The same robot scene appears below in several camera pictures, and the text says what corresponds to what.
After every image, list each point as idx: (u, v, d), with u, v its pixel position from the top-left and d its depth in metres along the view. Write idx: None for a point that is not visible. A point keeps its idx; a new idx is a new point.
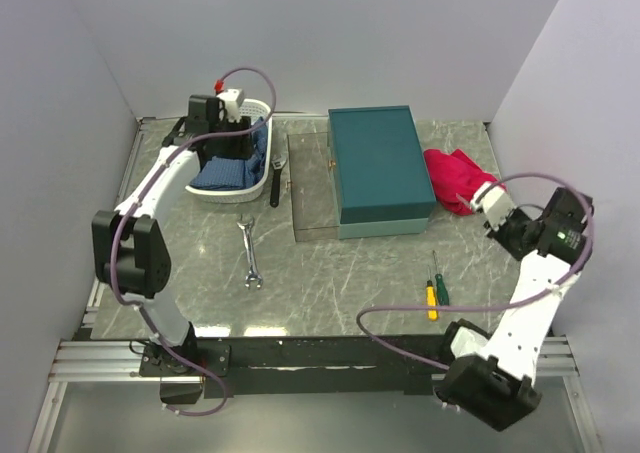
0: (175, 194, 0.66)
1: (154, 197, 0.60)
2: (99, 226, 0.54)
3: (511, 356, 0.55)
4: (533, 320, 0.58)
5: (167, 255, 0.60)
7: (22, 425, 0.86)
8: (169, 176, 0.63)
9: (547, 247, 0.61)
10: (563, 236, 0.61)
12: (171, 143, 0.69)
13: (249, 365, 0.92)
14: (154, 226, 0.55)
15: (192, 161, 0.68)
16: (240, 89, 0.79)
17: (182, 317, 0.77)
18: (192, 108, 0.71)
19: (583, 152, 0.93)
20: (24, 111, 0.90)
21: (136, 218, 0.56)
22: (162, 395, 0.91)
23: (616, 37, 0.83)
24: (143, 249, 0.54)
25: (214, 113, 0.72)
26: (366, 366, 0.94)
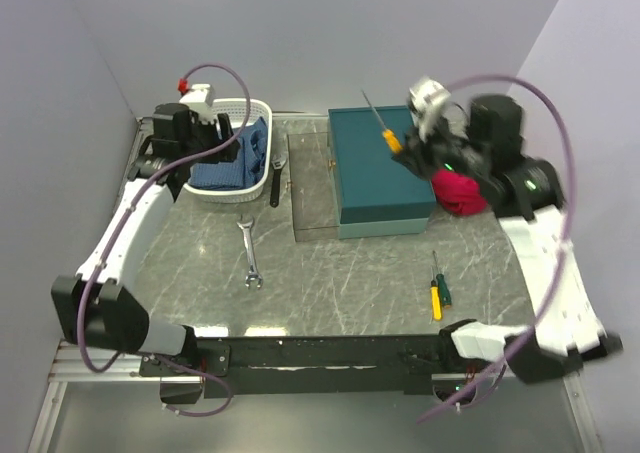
0: (149, 236, 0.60)
1: (121, 253, 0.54)
2: (61, 296, 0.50)
3: (577, 334, 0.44)
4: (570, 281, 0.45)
5: (142, 312, 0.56)
7: (22, 426, 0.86)
8: (137, 222, 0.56)
9: (532, 203, 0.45)
10: (533, 185, 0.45)
12: (138, 174, 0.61)
13: (248, 365, 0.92)
14: (122, 293, 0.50)
15: (164, 195, 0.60)
16: (209, 87, 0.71)
17: (176, 327, 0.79)
18: (158, 128, 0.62)
19: (584, 153, 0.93)
20: (24, 112, 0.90)
21: (102, 282, 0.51)
22: (162, 395, 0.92)
23: (616, 36, 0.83)
24: (112, 315, 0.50)
25: (184, 131, 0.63)
26: (365, 366, 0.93)
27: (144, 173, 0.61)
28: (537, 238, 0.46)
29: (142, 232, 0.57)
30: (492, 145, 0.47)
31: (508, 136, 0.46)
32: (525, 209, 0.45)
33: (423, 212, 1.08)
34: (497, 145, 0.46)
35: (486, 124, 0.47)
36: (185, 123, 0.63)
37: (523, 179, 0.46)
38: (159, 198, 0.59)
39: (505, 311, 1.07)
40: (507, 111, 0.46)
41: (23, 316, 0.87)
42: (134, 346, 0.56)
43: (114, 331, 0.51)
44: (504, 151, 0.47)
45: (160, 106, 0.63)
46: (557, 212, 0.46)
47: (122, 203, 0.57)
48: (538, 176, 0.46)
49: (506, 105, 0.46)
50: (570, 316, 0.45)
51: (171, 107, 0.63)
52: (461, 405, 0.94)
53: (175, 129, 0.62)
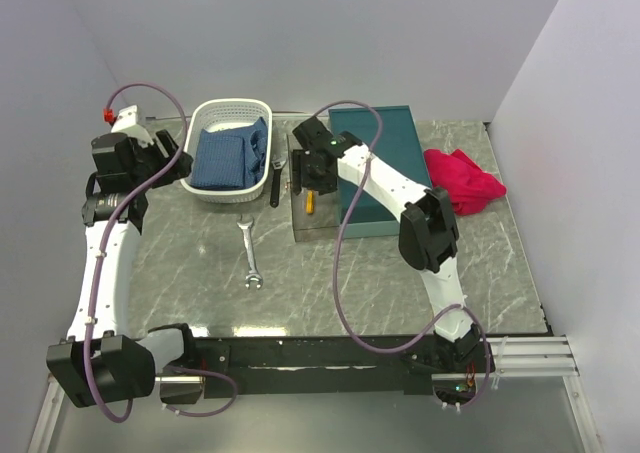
0: (127, 275, 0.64)
1: (108, 304, 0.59)
2: (60, 363, 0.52)
3: (405, 196, 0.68)
4: (380, 172, 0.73)
5: (145, 352, 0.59)
7: (22, 426, 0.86)
8: (114, 270, 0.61)
9: (341, 151, 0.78)
10: (334, 142, 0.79)
12: (96, 216, 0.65)
13: (248, 365, 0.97)
14: (124, 342, 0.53)
15: (129, 230, 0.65)
16: (133, 106, 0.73)
17: (175, 334, 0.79)
18: (101, 166, 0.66)
19: (582, 154, 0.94)
20: (24, 112, 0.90)
21: (99, 340, 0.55)
22: (162, 395, 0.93)
23: (615, 38, 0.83)
24: (117, 367, 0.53)
25: (127, 160, 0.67)
26: (365, 366, 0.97)
27: (101, 212, 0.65)
28: (354, 162, 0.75)
29: (119, 277, 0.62)
30: (310, 141, 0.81)
31: (315, 131, 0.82)
32: (338, 155, 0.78)
33: None
34: (312, 138, 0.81)
35: (300, 134, 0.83)
36: (127, 153, 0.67)
37: (330, 142, 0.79)
38: (125, 235, 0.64)
39: (505, 311, 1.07)
40: (308, 123, 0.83)
41: (24, 315, 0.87)
42: (147, 384, 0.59)
43: (123, 378, 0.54)
44: (319, 139, 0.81)
45: (95, 143, 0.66)
46: (358, 146, 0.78)
47: (89, 252, 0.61)
48: (339, 138, 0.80)
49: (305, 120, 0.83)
50: (395, 188, 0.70)
51: (104, 141, 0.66)
52: (461, 405, 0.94)
53: (120, 162, 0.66)
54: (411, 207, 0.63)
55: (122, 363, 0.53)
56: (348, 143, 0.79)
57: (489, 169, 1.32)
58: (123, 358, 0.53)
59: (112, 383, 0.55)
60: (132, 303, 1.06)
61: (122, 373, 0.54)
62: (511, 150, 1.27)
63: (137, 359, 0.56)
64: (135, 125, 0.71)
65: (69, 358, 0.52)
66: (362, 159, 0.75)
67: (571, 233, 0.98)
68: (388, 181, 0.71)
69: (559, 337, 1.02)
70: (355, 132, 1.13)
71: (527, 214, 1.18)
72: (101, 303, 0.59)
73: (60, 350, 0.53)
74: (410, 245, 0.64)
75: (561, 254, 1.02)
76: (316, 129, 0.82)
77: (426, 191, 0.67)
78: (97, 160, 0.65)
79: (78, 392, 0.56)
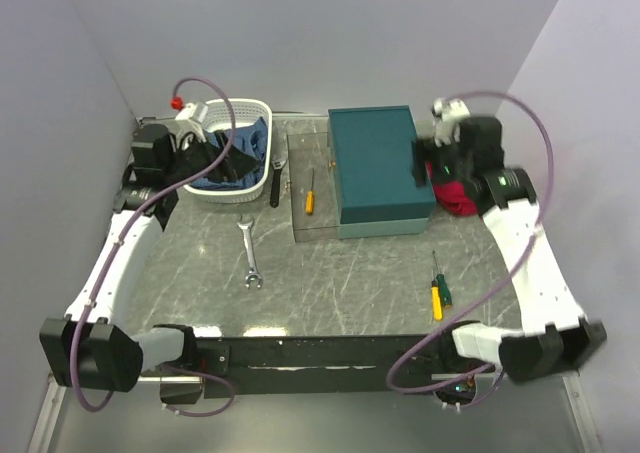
0: (136, 267, 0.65)
1: (110, 291, 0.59)
2: (50, 339, 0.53)
3: (552, 311, 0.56)
4: (539, 259, 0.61)
5: (134, 348, 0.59)
7: (21, 426, 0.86)
8: (124, 259, 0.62)
9: (503, 195, 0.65)
10: (504, 182, 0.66)
12: (125, 205, 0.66)
13: (248, 366, 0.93)
14: (113, 333, 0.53)
15: (152, 224, 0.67)
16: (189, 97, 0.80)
17: (174, 333, 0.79)
18: (139, 158, 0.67)
19: (583, 154, 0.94)
20: (24, 112, 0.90)
21: (91, 324, 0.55)
22: (162, 395, 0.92)
23: (616, 38, 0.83)
24: (103, 356, 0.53)
25: (165, 159, 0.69)
26: (365, 366, 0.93)
27: (132, 202, 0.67)
28: (513, 226, 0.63)
29: (128, 267, 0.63)
30: (476, 153, 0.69)
31: (489, 148, 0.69)
32: (498, 200, 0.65)
33: (416, 211, 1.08)
34: (478, 151, 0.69)
35: (470, 135, 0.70)
36: (165, 149, 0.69)
37: (496, 177, 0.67)
38: (147, 229, 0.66)
39: (505, 311, 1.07)
40: (486, 130, 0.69)
41: (24, 315, 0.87)
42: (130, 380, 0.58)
43: (108, 368, 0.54)
44: (485, 158, 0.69)
45: (136, 135, 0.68)
46: (528, 204, 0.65)
47: (109, 239, 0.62)
48: (510, 177, 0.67)
49: (487, 123, 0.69)
50: (546, 295, 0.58)
51: (148, 136, 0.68)
52: (461, 405, 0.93)
53: (157, 158, 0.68)
54: (552, 333, 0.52)
55: (108, 352, 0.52)
56: (517, 192, 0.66)
57: None
58: (109, 347, 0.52)
59: (94, 373, 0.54)
60: (132, 303, 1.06)
61: (105, 363, 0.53)
62: (511, 150, 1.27)
63: (125, 351, 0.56)
64: (187, 119, 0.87)
65: (58, 336, 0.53)
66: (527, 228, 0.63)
67: (571, 233, 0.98)
68: (541, 279, 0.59)
69: None
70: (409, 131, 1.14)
71: None
72: (104, 289, 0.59)
73: (54, 326, 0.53)
74: (519, 359, 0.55)
75: (561, 254, 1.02)
76: (488, 147, 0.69)
77: (580, 320, 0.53)
78: (135, 152, 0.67)
79: (61, 372, 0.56)
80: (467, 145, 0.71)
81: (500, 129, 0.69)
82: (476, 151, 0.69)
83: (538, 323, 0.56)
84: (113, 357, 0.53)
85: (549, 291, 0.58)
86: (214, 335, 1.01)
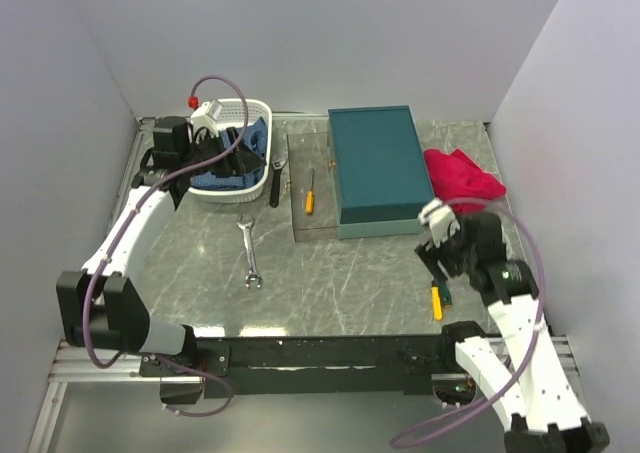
0: (149, 238, 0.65)
1: (125, 250, 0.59)
2: (64, 289, 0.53)
3: (556, 412, 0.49)
4: (541, 356, 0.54)
5: (141, 313, 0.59)
7: (21, 427, 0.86)
8: (141, 223, 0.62)
9: (506, 291, 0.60)
10: (507, 274, 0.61)
12: (141, 183, 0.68)
13: (248, 366, 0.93)
14: (127, 287, 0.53)
15: (166, 200, 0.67)
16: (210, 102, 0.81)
17: (178, 328, 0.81)
18: (158, 142, 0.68)
19: (583, 153, 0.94)
20: (24, 112, 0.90)
21: (106, 278, 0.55)
22: (162, 395, 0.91)
23: (616, 37, 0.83)
24: (115, 308, 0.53)
25: (182, 144, 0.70)
26: (366, 366, 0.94)
27: (147, 181, 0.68)
28: (515, 322, 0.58)
29: (144, 233, 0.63)
30: (479, 247, 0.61)
31: (490, 241, 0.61)
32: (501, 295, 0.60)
33: (417, 212, 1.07)
34: (480, 245, 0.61)
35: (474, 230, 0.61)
36: (183, 137, 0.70)
37: (500, 271, 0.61)
38: (162, 202, 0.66)
39: None
40: (491, 223, 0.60)
41: (23, 316, 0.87)
42: (135, 343, 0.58)
43: (118, 324, 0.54)
44: (488, 251, 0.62)
45: (157, 122, 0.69)
46: (530, 298, 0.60)
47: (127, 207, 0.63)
48: (512, 269, 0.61)
49: (487, 218, 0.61)
50: (548, 392, 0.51)
51: (168, 123, 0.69)
52: (461, 405, 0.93)
53: (174, 142, 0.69)
54: (554, 435, 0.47)
55: (122, 305, 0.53)
56: (518, 285, 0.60)
57: (489, 169, 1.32)
58: (122, 301, 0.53)
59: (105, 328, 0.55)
60: None
61: (118, 317, 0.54)
62: (511, 150, 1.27)
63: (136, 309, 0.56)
64: (204, 116, 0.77)
65: (73, 286, 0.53)
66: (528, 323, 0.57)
67: (571, 233, 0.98)
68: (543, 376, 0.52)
69: (559, 336, 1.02)
70: (411, 131, 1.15)
71: (527, 213, 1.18)
72: (119, 248, 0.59)
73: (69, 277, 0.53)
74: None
75: (561, 255, 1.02)
76: (490, 240, 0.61)
77: (583, 422, 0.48)
78: (155, 136, 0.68)
79: (70, 327, 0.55)
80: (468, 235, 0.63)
81: (500, 220, 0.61)
82: (478, 245, 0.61)
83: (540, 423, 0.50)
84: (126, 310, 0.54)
85: (550, 387, 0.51)
86: (217, 335, 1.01)
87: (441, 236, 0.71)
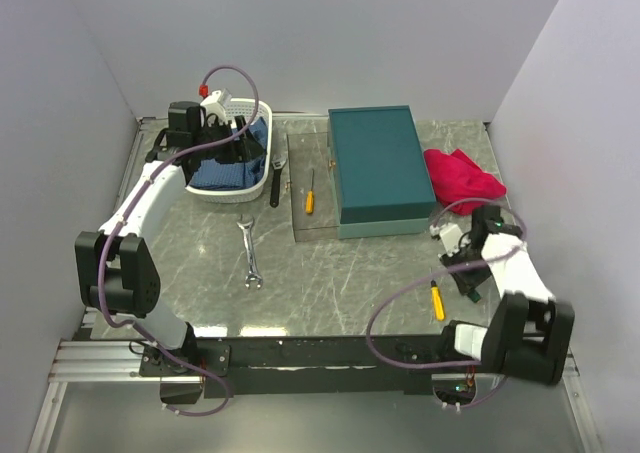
0: (162, 209, 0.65)
1: (140, 215, 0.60)
2: (82, 248, 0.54)
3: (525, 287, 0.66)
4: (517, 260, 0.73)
5: (154, 275, 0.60)
7: (22, 426, 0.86)
8: (156, 192, 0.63)
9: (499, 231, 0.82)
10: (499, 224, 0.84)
12: (155, 159, 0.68)
13: (249, 365, 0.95)
14: (141, 246, 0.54)
15: (178, 174, 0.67)
16: (223, 91, 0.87)
17: (179, 322, 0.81)
18: (172, 121, 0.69)
19: (583, 152, 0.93)
20: (24, 113, 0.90)
21: (121, 239, 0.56)
22: (162, 395, 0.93)
23: (616, 35, 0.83)
24: (130, 268, 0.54)
25: (195, 124, 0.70)
26: (365, 366, 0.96)
27: (161, 157, 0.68)
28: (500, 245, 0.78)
29: (157, 202, 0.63)
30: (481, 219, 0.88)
31: (491, 217, 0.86)
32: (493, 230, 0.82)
33: (417, 211, 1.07)
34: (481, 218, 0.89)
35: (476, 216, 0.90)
36: (197, 119, 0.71)
37: (494, 224, 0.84)
38: (174, 175, 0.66)
39: None
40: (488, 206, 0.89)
41: (24, 315, 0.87)
42: (147, 304, 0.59)
43: (132, 282, 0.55)
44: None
45: (174, 103, 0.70)
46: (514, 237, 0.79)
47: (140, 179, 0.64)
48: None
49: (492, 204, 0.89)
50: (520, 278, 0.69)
51: (183, 104, 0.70)
52: (461, 405, 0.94)
53: (188, 122, 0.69)
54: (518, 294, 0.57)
55: (138, 262, 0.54)
56: (510, 230, 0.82)
57: (489, 169, 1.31)
58: (137, 260, 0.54)
59: (120, 284, 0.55)
60: None
61: (133, 271, 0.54)
62: (512, 150, 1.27)
63: (149, 264, 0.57)
64: (215, 102, 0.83)
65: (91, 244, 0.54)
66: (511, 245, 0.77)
67: (572, 233, 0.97)
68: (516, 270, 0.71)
69: None
70: (412, 131, 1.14)
71: (527, 213, 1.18)
72: (134, 213, 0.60)
73: (87, 236, 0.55)
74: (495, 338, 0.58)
75: (560, 255, 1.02)
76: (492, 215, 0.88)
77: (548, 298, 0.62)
78: (169, 115, 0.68)
79: (87, 285, 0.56)
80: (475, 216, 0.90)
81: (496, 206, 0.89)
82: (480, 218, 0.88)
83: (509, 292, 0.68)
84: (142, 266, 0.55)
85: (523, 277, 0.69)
86: (217, 335, 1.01)
87: (452, 248, 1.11)
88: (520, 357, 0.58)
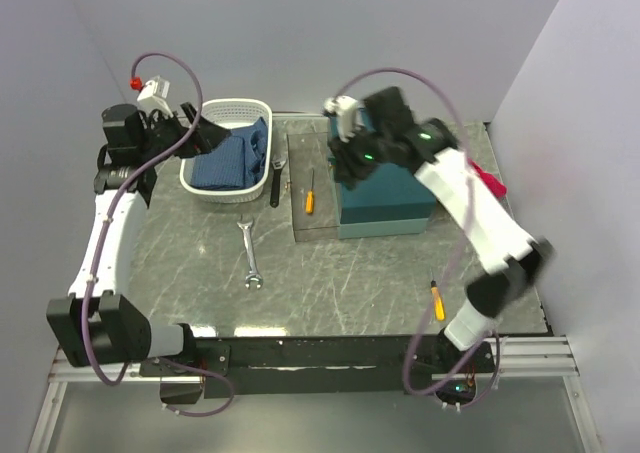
0: (130, 246, 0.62)
1: (109, 265, 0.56)
2: (55, 318, 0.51)
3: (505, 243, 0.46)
4: (482, 201, 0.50)
5: (139, 319, 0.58)
7: (22, 426, 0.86)
8: (119, 232, 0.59)
9: (431, 151, 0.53)
10: (427, 136, 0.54)
12: (106, 187, 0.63)
13: (249, 365, 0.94)
14: (121, 301, 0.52)
15: (137, 201, 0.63)
16: (160, 78, 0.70)
17: (173, 327, 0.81)
18: (112, 138, 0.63)
19: (583, 154, 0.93)
20: (24, 113, 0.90)
21: (98, 299, 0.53)
22: (162, 395, 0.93)
23: (615, 36, 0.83)
24: (115, 326, 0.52)
25: (138, 135, 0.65)
26: (366, 366, 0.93)
27: (112, 182, 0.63)
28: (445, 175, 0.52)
29: (123, 243, 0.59)
30: (389, 119, 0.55)
31: (400, 109, 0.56)
32: (426, 156, 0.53)
33: (410, 211, 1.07)
34: (391, 116, 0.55)
35: (378, 109, 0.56)
36: (137, 127, 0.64)
37: (420, 133, 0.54)
38: (133, 204, 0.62)
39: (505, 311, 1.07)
40: (392, 95, 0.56)
41: (24, 315, 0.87)
42: (141, 352, 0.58)
43: (120, 339, 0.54)
44: (400, 120, 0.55)
45: (105, 114, 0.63)
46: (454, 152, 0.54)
47: (97, 218, 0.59)
48: (429, 130, 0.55)
49: (389, 90, 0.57)
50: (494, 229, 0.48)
51: (118, 113, 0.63)
52: (461, 405, 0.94)
53: (132, 136, 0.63)
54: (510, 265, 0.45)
55: (119, 320, 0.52)
56: (441, 142, 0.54)
57: (489, 169, 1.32)
58: (119, 318, 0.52)
59: (109, 345, 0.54)
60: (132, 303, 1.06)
61: (118, 331, 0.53)
62: (511, 150, 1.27)
63: (132, 315, 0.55)
64: (152, 97, 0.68)
65: (67, 314, 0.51)
66: (462, 176, 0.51)
67: (572, 233, 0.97)
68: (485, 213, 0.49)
69: (559, 336, 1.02)
70: None
71: (527, 213, 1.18)
72: (102, 264, 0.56)
73: (59, 305, 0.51)
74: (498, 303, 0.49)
75: (560, 254, 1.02)
76: (399, 107, 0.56)
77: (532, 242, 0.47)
78: (107, 132, 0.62)
79: (74, 351, 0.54)
80: (374, 113, 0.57)
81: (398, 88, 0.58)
82: (385, 116, 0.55)
83: (494, 257, 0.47)
84: (125, 322, 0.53)
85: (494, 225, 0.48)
86: (206, 334, 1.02)
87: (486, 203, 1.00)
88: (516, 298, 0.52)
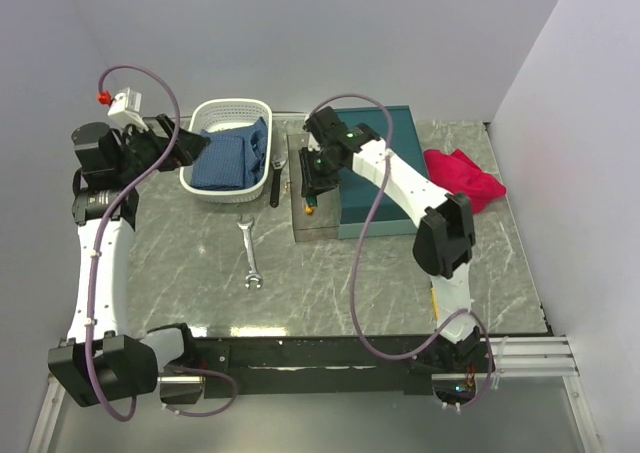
0: (123, 275, 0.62)
1: (108, 304, 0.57)
2: (60, 366, 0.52)
3: (425, 199, 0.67)
4: (400, 173, 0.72)
5: (146, 348, 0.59)
7: (22, 426, 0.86)
8: (110, 267, 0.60)
9: (356, 144, 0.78)
10: (351, 135, 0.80)
12: (88, 216, 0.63)
13: (249, 365, 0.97)
14: (125, 341, 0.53)
15: (123, 227, 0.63)
16: (129, 89, 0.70)
17: (172, 331, 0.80)
18: (86, 162, 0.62)
19: (583, 156, 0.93)
20: (23, 114, 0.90)
21: (100, 342, 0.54)
22: (162, 395, 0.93)
23: (614, 39, 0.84)
24: (120, 366, 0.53)
25: (114, 156, 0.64)
26: (365, 366, 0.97)
27: (93, 209, 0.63)
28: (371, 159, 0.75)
29: (115, 278, 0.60)
30: (325, 132, 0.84)
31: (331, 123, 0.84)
32: (353, 148, 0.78)
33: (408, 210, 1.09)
34: (326, 130, 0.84)
35: (319, 129, 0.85)
36: (111, 147, 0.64)
37: (346, 135, 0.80)
38: (119, 233, 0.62)
39: (505, 311, 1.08)
40: (325, 116, 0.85)
41: (23, 315, 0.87)
42: (152, 380, 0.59)
43: (129, 376, 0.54)
44: (333, 131, 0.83)
45: (75, 137, 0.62)
46: (376, 141, 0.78)
47: (83, 252, 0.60)
48: (354, 130, 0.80)
49: (324, 112, 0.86)
50: (414, 191, 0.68)
51: (89, 135, 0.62)
52: (461, 405, 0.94)
53: (107, 158, 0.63)
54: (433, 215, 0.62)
55: (125, 359, 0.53)
56: (364, 136, 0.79)
57: (489, 169, 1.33)
58: (124, 358, 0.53)
59: (116, 380, 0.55)
60: (132, 303, 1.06)
61: (124, 371, 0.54)
62: (510, 150, 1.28)
63: (138, 350, 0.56)
64: (123, 112, 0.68)
65: (71, 360, 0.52)
66: (380, 156, 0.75)
67: (571, 234, 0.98)
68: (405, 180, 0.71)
69: (559, 337, 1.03)
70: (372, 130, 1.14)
71: (527, 213, 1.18)
72: (100, 303, 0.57)
73: (62, 352, 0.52)
74: (429, 253, 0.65)
75: (560, 254, 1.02)
76: (332, 122, 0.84)
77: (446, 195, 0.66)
78: (80, 156, 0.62)
79: (82, 393, 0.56)
80: (318, 134, 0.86)
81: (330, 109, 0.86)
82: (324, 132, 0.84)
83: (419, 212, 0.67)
84: (131, 359, 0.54)
85: (414, 187, 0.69)
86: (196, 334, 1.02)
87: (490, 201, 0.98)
88: (458, 251, 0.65)
